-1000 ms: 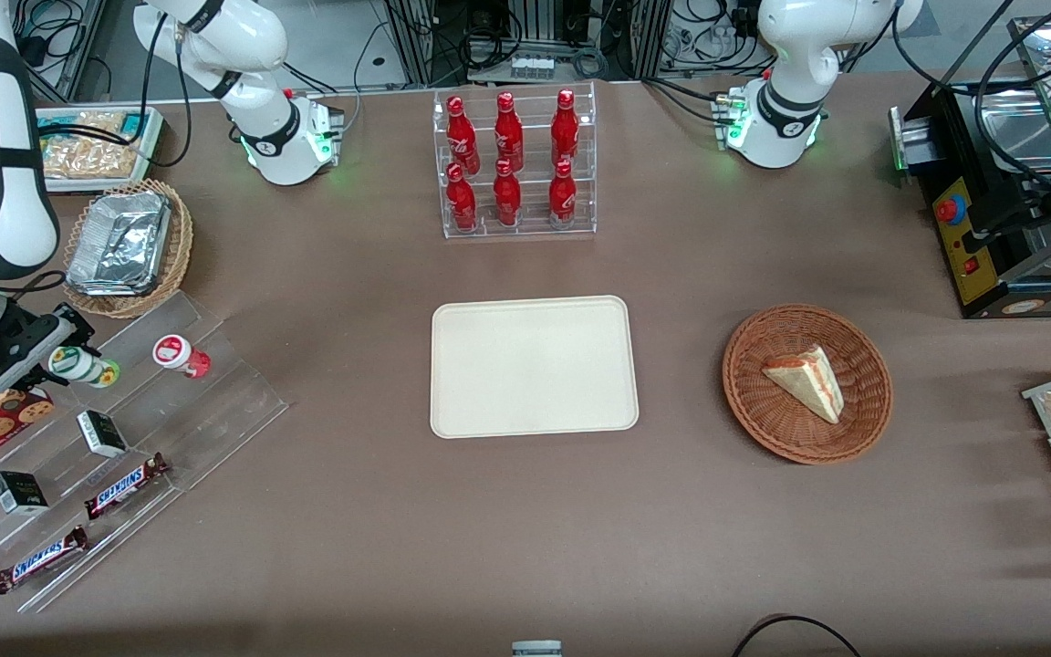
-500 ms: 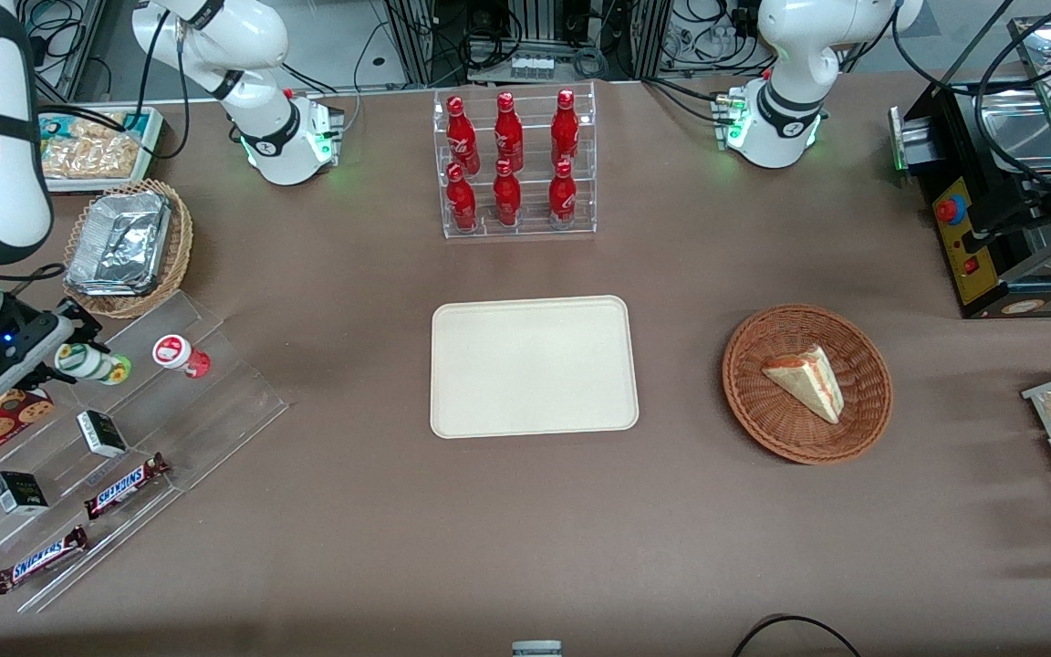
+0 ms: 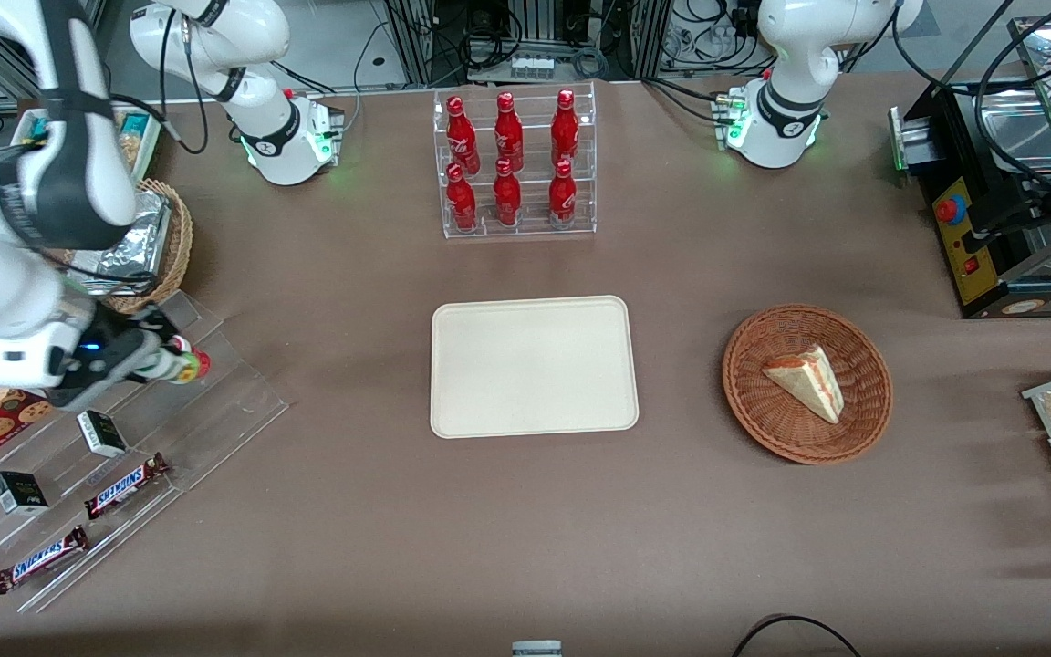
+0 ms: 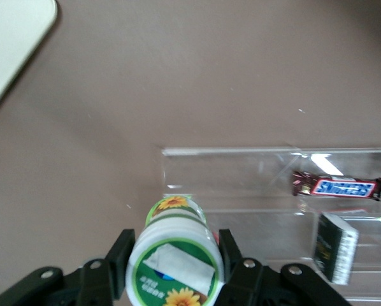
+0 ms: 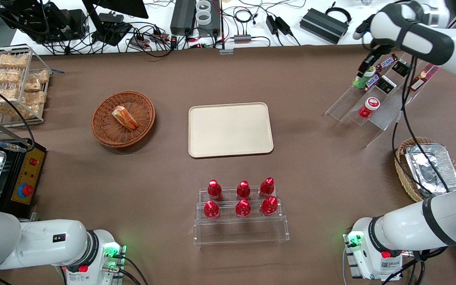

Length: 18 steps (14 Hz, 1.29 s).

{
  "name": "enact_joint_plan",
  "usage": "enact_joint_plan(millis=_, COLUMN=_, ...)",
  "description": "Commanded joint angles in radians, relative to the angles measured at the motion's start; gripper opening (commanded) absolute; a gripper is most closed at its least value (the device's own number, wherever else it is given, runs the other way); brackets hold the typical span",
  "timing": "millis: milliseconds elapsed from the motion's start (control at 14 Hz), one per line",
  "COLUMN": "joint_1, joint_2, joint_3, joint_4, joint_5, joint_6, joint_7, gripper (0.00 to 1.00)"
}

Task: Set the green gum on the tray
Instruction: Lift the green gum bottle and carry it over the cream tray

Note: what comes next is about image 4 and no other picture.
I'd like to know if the dark green small box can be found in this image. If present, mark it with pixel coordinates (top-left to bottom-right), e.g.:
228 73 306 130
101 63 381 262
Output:
313 212 359 285

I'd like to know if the green sunflower gum bottle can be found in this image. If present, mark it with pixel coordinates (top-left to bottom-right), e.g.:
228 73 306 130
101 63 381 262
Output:
125 194 225 306

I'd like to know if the brown Snickers bar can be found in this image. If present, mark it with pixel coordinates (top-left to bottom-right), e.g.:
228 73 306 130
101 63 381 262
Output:
291 170 381 203

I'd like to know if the clear acrylic stepped display stand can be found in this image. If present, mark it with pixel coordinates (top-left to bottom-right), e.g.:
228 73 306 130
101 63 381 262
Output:
155 145 381 303

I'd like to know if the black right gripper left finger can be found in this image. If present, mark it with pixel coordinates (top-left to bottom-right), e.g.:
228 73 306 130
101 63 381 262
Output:
0 228 136 306

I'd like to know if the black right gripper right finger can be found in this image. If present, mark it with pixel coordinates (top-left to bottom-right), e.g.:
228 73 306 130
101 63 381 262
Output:
213 228 354 306

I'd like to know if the beige plastic serving tray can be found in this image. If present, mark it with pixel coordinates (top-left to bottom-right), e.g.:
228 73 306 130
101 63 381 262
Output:
0 0 59 118

